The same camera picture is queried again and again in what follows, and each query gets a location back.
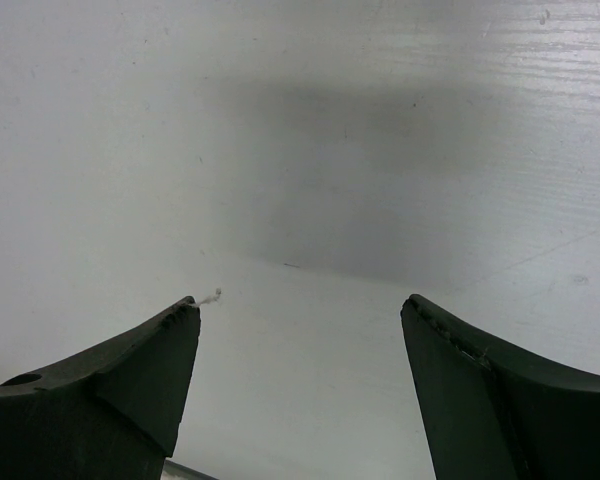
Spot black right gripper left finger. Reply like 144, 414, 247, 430
0, 297, 200, 479

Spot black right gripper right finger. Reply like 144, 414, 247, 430
401, 294, 600, 479

